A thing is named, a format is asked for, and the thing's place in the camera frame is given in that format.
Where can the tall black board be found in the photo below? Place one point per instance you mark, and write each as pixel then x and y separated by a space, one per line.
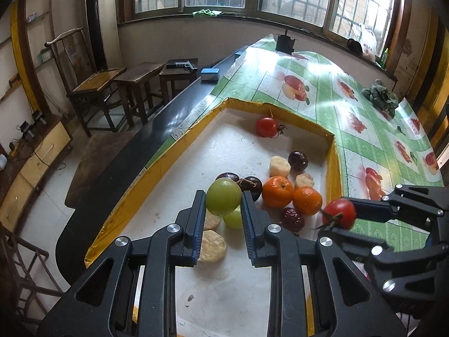
pixel 94 17

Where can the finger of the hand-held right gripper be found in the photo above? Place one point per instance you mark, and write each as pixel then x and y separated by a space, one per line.
pixel 371 209
pixel 354 238

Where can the wooden cabinet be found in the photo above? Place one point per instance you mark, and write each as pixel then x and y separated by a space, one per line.
pixel 35 161

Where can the wooden wall shelf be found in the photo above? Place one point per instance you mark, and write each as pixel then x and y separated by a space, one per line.
pixel 31 28

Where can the black table device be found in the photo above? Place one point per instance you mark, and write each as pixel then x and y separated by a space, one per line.
pixel 285 44

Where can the green fruit-print tablecloth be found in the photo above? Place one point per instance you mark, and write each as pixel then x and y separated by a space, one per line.
pixel 315 77

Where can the red tomato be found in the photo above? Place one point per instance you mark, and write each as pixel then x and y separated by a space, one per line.
pixel 266 126
pixel 339 213

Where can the white bottle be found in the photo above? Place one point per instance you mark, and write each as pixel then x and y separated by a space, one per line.
pixel 1 161

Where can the dark wooden stool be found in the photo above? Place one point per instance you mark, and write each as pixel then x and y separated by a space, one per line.
pixel 177 75
pixel 138 77

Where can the low brown wooden table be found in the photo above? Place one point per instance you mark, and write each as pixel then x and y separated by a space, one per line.
pixel 105 161

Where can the dark wooden frame chair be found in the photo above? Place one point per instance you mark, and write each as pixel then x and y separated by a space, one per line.
pixel 21 270

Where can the green grape fruit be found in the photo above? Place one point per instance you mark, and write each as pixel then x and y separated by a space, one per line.
pixel 223 196

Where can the dark object on windowsill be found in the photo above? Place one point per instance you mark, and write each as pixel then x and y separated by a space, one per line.
pixel 354 45

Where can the green plastic bottle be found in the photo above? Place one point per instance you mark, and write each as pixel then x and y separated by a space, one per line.
pixel 384 58

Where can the wooden armchair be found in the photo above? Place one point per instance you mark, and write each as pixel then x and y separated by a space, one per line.
pixel 94 84

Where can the grey hand tool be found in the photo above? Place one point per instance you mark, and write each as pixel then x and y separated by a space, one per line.
pixel 180 65

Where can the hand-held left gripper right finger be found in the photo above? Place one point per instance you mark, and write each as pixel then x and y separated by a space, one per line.
pixel 248 231

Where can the tan biscuit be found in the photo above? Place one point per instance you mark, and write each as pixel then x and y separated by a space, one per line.
pixel 212 245

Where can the large blue box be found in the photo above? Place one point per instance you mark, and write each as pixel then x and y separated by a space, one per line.
pixel 209 74

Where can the white plastic bag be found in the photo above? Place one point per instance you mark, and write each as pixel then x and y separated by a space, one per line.
pixel 368 44

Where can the orange mandarin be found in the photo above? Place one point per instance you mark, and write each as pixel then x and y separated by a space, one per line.
pixel 277 191
pixel 307 200

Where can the green cloth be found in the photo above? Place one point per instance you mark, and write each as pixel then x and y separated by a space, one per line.
pixel 207 13

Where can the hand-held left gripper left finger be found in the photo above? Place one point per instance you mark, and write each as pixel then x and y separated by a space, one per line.
pixel 200 224

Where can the dark carved wooden chair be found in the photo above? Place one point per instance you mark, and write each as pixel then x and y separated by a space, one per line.
pixel 441 137

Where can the small blue box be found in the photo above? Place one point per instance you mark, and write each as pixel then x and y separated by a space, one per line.
pixel 239 53

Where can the yellow-edged white cardboard box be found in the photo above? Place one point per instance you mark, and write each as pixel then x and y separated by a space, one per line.
pixel 238 147

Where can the green plum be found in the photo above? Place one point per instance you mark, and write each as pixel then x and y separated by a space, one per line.
pixel 233 219

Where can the black charger device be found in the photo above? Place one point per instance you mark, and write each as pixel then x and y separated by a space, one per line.
pixel 29 126

